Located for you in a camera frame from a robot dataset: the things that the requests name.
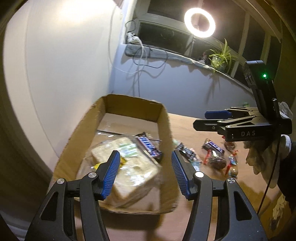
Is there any snickers bar in box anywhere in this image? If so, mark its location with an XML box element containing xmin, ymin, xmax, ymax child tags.
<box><xmin>135</xmin><ymin>132</ymin><xmax>163</xmax><ymax>162</ymax></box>

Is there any black white snack packet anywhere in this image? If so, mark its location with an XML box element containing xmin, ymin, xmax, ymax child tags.
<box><xmin>175</xmin><ymin>143</ymin><xmax>197</xmax><ymax>162</ymax></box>

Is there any white power strip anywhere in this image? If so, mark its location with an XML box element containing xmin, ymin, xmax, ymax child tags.
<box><xmin>126</xmin><ymin>32</ymin><xmax>141</xmax><ymax>44</ymax></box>

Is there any bagged white bread loaf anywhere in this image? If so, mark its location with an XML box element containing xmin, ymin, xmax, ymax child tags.
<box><xmin>76</xmin><ymin>136</ymin><xmax>161</xmax><ymax>208</ymax></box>

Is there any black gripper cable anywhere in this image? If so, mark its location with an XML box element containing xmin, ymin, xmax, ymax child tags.
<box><xmin>256</xmin><ymin>135</ymin><xmax>282</xmax><ymax>215</ymax></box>

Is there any red wrapped candy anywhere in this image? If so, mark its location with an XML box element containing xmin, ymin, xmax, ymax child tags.
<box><xmin>225</xmin><ymin>150</ymin><xmax>238</xmax><ymax>176</ymax></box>

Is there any green potted plant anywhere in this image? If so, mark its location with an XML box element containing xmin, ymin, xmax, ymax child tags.
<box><xmin>208</xmin><ymin>39</ymin><xmax>237</xmax><ymax>74</ymax></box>

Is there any small brown candy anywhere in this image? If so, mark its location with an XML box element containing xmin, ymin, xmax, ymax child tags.
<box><xmin>228</xmin><ymin>166</ymin><xmax>238</xmax><ymax>178</ymax></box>

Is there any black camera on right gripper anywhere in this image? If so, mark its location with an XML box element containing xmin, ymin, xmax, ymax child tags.
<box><xmin>243</xmin><ymin>60</ymin><xmax>280</xmax><ymax>123</ymax></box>

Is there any white ring light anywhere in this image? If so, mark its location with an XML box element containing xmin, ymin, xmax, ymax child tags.
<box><xmin>184</xmin><ymin>8</ymin><xmax>216</xmax><ymax>38</ymax></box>

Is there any brown blue snickers bar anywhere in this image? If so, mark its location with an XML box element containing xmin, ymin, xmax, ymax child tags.
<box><xmin>202</xmin><ymin>138</ymin><xmax>225</xmax><ymax>155</ymax></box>

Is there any grey windowsill cloth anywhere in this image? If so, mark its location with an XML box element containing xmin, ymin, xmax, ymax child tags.
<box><xmin>124</xmin><ymin>44</ymin><xmax>252</xmax><ymax>94</ymax></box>

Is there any dark jujube red packet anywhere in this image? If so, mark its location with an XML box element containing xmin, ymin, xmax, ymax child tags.
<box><xmin>203</xmin><ymin>150</ymin><xmax>227</xmax><ymax>170</ymax></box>

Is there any brown cardboard box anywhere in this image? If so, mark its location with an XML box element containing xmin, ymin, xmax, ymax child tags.
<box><xmin>52</xmin><ymin>94</ymin><xmax>179</xmax><ymax>215</ymax></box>

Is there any right gloved hand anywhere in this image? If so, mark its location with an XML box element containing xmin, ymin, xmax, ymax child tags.
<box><xmin>244</xmin><ymin>135</ymin><xmax>292</xmax><ymax>188</ymax></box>

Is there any white cable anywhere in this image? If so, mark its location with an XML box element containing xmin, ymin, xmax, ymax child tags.
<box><xmin>108</xmin><ymin>6</ymin><xmax>149</xmax><ymax>98</ymax></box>

